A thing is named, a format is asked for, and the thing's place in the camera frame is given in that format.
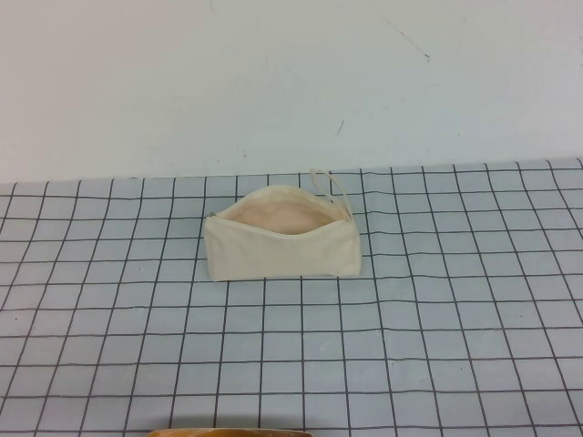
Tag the cream canvas pencil case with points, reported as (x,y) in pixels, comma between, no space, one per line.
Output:
(282,248)

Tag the light blue grid tablecloth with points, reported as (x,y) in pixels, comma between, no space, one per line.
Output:
(291,346)

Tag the orange-brown curved object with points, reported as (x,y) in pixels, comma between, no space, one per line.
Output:
(228,433)

